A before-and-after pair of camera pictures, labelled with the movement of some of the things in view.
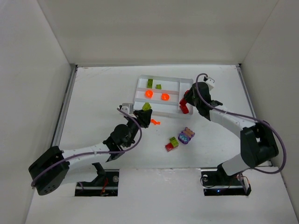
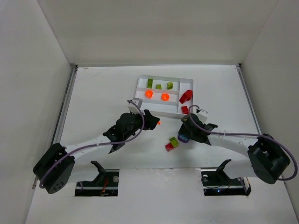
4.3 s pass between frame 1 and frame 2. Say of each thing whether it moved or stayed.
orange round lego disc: stayed
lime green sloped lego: moved
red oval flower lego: stayed
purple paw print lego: stayed
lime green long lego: stayed
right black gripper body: moved
